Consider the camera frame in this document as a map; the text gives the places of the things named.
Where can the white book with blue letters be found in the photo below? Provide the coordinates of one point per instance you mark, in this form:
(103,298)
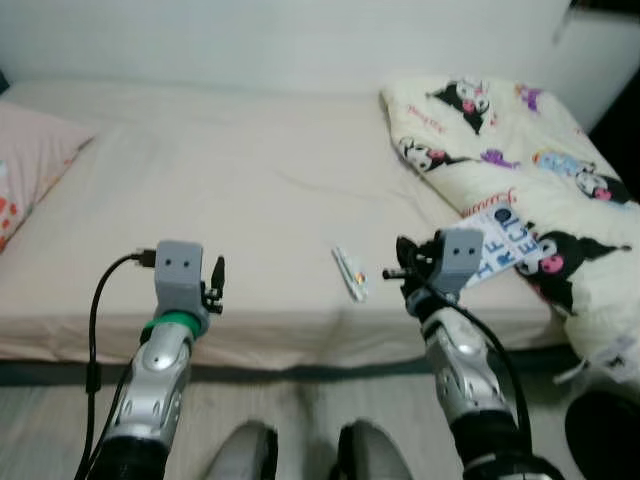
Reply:
(510,245)

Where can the cream cartoon print blanket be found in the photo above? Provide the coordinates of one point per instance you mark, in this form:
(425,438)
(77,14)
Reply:
(440,125)

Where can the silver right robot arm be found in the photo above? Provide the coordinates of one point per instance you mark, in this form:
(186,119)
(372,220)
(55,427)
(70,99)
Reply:
(465,370)

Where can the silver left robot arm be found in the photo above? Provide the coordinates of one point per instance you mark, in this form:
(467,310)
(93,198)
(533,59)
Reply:
(150,390)

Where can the green left wrist band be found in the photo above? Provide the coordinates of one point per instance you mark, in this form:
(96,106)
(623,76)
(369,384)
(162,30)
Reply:
(175,323)

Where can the small white tube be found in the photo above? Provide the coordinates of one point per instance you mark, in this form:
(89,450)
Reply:
(350,272)

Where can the bed with cream sheet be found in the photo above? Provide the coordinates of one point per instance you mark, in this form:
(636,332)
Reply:
(250,180)

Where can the silver robot left leg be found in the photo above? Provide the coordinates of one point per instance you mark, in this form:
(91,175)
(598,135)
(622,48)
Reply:
(240,455)

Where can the pink dotted pattern pillow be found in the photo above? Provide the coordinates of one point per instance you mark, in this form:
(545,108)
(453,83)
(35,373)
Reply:
(30,160)

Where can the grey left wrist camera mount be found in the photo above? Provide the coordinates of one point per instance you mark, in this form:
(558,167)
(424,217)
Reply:
(178,275)

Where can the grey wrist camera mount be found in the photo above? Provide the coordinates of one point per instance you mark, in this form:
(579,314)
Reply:
(178,275)
(462,255)

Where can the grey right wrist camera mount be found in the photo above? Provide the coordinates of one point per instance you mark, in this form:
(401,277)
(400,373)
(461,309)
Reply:
(462,255)

